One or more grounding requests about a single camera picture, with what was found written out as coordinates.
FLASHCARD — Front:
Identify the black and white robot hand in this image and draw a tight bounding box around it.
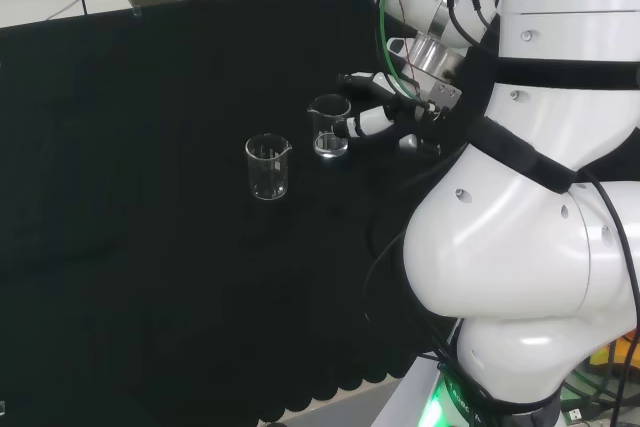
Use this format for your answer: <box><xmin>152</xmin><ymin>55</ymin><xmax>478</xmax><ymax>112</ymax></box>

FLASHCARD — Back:
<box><xmin>334</xmin><ymin>70</ymin><xmax>450</xmax><ymax>158</ymax></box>

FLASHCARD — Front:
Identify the clear glass beaker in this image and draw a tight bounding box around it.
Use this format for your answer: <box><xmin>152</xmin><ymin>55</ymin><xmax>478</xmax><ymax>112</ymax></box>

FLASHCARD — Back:
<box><xmin>244</xmin><ymin>132</ymin><xmax>293</xmax><ymax>202</ymax></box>
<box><xmin>306</xmin><ymin>93</ymin><xmax>352</xmax><ymax>160</ymax></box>

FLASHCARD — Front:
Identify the black cloth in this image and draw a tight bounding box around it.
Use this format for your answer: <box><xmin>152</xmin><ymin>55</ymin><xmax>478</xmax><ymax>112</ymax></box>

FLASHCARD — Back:
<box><xmin>0</xmin><ymin>0</ymin><xmax>501</xmax><ymax>427</ymax></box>

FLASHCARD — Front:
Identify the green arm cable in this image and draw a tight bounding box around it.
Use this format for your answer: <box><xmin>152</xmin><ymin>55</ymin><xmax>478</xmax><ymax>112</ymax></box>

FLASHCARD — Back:
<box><xmin>375</xmin><ymin>0</ymin><xmax>427</xmax><ymax>104</ymax></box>

